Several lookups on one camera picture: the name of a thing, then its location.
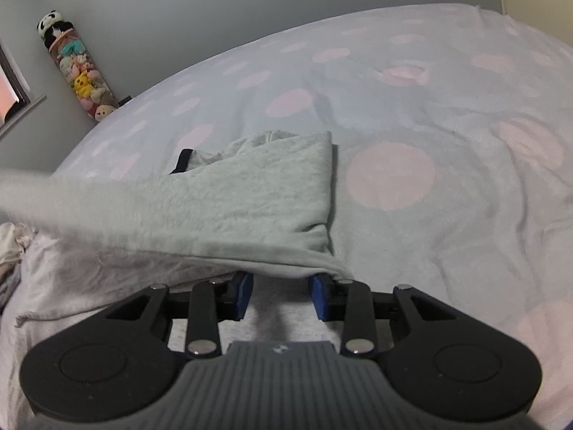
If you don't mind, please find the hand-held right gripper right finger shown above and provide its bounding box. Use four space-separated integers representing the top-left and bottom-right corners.
308 273 448 359

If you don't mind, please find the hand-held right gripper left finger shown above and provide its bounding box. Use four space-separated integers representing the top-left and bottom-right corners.
105 271 255 359

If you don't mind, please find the light grey black-collared shirt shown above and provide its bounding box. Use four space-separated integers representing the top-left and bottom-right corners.
0 130 359 354

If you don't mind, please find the cream white garment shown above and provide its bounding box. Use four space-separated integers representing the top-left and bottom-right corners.
0 221 39 310

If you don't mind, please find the polka dot bed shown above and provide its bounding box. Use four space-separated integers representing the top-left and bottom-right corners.
0 2 573 430

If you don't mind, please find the clear tube of plush toys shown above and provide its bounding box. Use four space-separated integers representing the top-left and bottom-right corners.
48 29 120 121

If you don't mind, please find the window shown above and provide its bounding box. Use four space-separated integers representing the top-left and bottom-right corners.
0 42 48 139

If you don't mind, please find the panda plush toy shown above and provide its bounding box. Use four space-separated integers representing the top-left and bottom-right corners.
37 10 74 50

